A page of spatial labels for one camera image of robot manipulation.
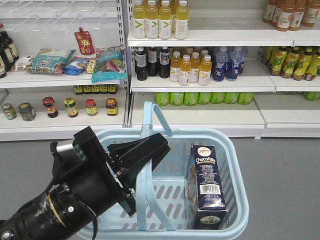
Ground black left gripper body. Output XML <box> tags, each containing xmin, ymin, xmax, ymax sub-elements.
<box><xmin>49</xmin><ymin>125</ymin><xmax>138</xmax><ymax>217</ymax></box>

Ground teal noodle bag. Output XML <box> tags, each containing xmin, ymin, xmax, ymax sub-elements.
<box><xmin>25</xmin><ymin>48</ymin><xmax>76</xmax><ymax>75</ymax></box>

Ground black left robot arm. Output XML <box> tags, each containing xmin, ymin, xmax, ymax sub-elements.
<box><xmin>0</xmin><ymin>127</ymin><xmax>170</xmax><ymax>240</ymax></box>

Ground blue snack bag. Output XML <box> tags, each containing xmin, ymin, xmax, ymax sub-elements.
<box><xmin>62</xmin><ymin>56</ymin><xmax>93</xmax><ymax>76</ymax></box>

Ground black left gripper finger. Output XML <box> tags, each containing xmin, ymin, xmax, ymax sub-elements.
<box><xmin>107</xmin><ymin>133</ymin><xmax>171</xmax><ymax>173</ymax></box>

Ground teal snack bag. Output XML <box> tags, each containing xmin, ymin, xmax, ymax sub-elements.
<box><xmin>91</xmin><ymin>45</ymin><xmax>127</xmax><ymax>83</ymax></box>

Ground red sauce pouch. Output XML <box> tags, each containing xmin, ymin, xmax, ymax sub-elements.
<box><xmin>74</xmin><ymin>27</ymin><xmax>95</xmax><ymax>56</ymax></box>

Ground light blue shopping basket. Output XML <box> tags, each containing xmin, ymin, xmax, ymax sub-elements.
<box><xmin>96</xmin><ymin>102</ymin><xmax>250</xmax><ymax>240</ymax></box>

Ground white store shelving unit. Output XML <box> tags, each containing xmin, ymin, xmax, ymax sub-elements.
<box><xmin>0</xmin><ymin>0</ymin><xmax>320</xmax><ymax>141</ymax></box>

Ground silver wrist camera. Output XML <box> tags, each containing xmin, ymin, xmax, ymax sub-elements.
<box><xmin>50</xmin><ymin>139</ymin><xmax>87</xmax><ymax>165</ymax></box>

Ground dark blue cookie box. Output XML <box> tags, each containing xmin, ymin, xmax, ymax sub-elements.
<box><xmin>184</xmin><ymin>144</ymin><xmax>228</xmax><ymax>230</ymax></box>

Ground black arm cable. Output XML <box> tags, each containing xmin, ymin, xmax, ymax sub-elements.
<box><xmin>46</xmin><ymin>177</ymin><xmax>99</xmax><ymax>240</ymax></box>

